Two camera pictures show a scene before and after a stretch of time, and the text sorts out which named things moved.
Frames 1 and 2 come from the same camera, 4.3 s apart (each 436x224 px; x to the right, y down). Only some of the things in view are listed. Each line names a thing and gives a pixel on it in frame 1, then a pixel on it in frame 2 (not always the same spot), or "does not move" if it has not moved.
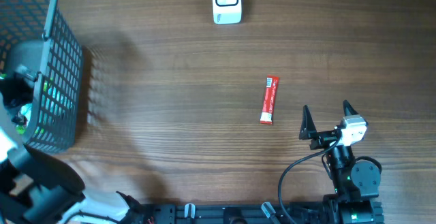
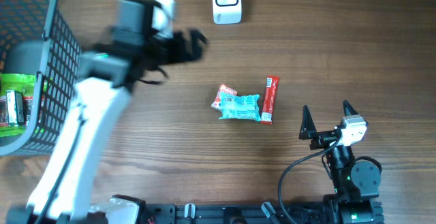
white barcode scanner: x=227 y=1 does not move
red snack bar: x=270 y=99 does not move
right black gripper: x=308 y=131 does not move
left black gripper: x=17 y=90 → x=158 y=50
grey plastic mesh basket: x=34 y=35 does not move
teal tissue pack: x=26 y=112 → x=240 y=106
